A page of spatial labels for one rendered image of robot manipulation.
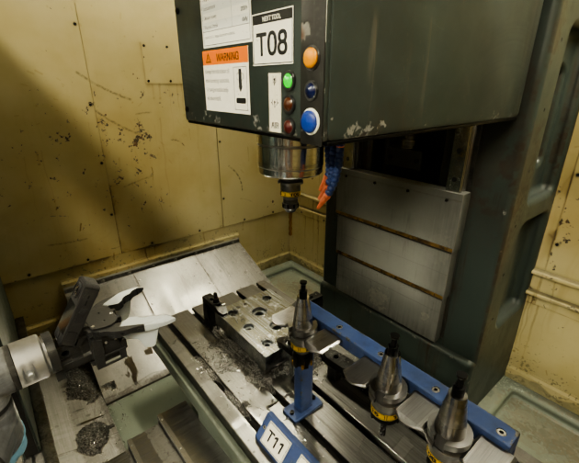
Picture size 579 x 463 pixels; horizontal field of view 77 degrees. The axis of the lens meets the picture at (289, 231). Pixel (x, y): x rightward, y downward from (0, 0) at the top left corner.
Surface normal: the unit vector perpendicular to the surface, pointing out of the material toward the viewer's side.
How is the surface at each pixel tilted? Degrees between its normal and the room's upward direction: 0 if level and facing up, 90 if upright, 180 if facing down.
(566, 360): 90
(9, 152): 90
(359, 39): 90
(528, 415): 0
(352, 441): 0
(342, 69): 90
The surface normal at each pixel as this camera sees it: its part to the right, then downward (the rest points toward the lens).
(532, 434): 0.00, -0.93
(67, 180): 0.63, 0.29
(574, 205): -0.77, 0.24
